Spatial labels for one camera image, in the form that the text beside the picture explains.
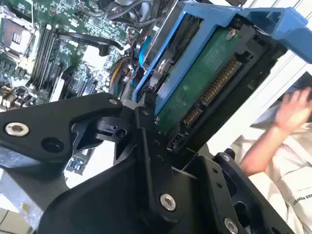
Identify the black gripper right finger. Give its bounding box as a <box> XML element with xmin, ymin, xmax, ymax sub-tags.
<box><xmin>181</xmin><ymin>148</ymin><xmax>297</xmax><ymax>234</ymax></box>

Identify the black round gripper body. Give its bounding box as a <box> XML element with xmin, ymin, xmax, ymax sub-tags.
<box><xmin>38</xmin><ymin>146</ymin><xmax>221</xmax><ymax>234</ymax></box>

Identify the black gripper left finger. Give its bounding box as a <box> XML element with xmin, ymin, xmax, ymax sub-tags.
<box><xmin>0</xmin><ymin>92</ymin><xmax>182</xmax><ymax>220</ymax></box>

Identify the hard disk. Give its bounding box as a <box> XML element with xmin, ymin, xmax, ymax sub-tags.
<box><xmin>131</xmin><ymin>1</ymin><xmax>312</xmax><ymax>156</ymax></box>

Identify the person's hand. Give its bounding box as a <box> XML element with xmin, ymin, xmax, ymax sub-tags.
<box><xmin>274</xmin><ymin>87</ymin><xmax>312</xmax><ymax>134</ymax></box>

